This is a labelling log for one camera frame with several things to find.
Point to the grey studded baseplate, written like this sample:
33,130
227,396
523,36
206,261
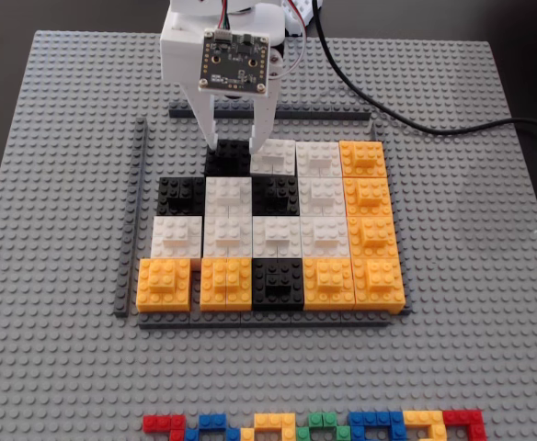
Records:
66,367

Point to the black brick cube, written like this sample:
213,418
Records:
227,158
275,193
277,285
181,195

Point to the green brick letter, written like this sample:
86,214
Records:
323,420

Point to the yellow brick cube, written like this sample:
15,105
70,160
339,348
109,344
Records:
381,285
365,156
369,195
226,285
374,236
163,285
328,285

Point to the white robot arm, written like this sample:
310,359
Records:
298,9

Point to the white brick cube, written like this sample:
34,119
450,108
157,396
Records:
227,236
323,195
176,236
277,156
326,236
277,236
319,156
228,193

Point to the blue brick letter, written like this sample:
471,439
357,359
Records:
374,419
213,421

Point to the yellow brick letter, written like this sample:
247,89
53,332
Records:
425,418
273,420

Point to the black camera circuit board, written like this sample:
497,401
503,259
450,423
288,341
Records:
234,64

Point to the red brick letter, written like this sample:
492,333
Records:
466,417
158,423

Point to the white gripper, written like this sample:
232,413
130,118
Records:
265,120

